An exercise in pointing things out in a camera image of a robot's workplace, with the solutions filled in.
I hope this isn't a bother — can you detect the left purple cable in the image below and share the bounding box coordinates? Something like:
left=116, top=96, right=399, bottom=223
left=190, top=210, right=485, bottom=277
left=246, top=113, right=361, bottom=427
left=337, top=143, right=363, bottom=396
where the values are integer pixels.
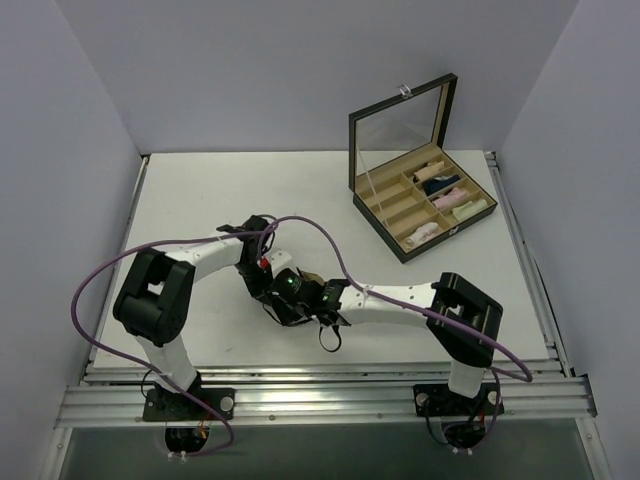
left=71, top=221, right=279, bottom=457

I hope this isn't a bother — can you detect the navy rolled underwear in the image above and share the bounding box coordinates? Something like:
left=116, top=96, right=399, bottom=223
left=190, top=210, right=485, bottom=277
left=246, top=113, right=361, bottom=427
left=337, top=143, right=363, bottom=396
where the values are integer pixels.
left=422, top=175, right=461, bottom=196

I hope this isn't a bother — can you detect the beige rolled underwear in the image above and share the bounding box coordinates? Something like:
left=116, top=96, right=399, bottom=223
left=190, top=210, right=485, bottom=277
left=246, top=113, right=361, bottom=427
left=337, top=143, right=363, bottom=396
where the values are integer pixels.
left=413, top=161, right=445, bottom=183

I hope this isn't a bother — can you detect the aluminium rail frame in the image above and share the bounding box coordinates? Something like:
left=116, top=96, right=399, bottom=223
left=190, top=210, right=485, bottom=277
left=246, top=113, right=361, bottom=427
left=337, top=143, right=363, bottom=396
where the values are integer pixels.
left=53, top=152, right=598, bottom=431

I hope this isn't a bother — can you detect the white underwear pink trim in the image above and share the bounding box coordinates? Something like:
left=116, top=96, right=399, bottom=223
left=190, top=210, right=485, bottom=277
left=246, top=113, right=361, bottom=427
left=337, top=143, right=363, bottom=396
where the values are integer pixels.
left=402, top=222, right=440, bottom=249

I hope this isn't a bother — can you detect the purple cable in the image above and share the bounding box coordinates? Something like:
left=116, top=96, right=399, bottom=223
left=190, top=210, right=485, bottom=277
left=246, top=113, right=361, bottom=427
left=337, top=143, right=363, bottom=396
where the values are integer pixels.
left=71, top=221, right=279, bottom=457
left=259, top=214, right=534, bottom=446

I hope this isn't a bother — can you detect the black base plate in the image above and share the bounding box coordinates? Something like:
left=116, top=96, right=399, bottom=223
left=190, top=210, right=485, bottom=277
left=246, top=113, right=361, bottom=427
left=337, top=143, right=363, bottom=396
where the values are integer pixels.
left=412, top=382, right=504, bottom=417
left=142, top=386, right=236, bottom=422

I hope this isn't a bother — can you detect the black compartment storage box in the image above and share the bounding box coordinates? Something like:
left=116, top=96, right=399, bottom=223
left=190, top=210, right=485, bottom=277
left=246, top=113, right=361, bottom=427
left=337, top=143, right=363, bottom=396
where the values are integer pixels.
left=348, top=73, right=497, bottom=263

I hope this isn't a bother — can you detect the pale green rolled underwear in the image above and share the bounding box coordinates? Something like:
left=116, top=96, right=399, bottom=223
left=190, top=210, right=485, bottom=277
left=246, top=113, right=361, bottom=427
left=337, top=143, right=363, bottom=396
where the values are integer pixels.
left=451, top=199, right=488, bottom=222

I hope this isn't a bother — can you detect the tan brown underwear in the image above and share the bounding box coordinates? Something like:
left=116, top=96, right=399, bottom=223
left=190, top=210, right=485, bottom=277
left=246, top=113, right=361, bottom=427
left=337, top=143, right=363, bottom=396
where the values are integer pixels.
left=300, top=270, right=325, bottom=285

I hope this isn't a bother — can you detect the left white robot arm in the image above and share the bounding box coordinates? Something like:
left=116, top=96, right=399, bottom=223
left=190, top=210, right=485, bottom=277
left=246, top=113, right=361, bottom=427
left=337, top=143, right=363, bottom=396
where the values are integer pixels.
left=113, top=215, right=273, bottom=419

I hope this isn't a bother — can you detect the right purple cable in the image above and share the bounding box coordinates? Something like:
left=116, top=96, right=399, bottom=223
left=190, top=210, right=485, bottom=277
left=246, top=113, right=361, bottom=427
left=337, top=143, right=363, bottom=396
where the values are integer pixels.
left=259, top=214, right=534, bottom=446

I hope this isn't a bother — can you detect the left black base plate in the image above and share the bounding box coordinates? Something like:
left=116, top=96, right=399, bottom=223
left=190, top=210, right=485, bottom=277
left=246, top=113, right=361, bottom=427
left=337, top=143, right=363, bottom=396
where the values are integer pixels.
left=142, top=386, right=236, bottom=422

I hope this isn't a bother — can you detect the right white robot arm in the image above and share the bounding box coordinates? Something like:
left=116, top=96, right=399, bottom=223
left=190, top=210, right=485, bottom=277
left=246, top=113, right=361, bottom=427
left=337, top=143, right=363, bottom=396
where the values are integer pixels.
left=269, top=268, right=503, bottom=413

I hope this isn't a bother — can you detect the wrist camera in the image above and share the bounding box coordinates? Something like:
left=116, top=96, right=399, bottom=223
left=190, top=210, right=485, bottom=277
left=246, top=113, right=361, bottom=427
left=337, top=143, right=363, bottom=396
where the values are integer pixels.
left=258, top=249, right=297, bottom=277
left=242, top=215, right=273, bottom=239

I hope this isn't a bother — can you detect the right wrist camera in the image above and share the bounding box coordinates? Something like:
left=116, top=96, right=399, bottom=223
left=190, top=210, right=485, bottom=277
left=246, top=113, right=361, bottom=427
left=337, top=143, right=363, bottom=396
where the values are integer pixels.
left=258, top=249, right=297, bottom=277

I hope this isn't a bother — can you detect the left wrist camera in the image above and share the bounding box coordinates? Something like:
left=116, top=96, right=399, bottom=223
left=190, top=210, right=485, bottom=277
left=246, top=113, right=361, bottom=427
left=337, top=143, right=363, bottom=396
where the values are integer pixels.
left=242, top=215, right=273, bottom=239

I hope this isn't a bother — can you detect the pink rolled underwear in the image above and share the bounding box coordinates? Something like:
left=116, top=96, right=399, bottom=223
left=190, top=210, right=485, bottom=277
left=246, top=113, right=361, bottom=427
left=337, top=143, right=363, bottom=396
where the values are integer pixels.
left=432, top=187, right=468, bottom=211

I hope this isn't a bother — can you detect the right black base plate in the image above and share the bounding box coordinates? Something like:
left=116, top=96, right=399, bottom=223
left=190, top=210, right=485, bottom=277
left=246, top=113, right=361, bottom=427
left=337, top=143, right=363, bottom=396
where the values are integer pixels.
left=412, top=382, right=504, bottom=417

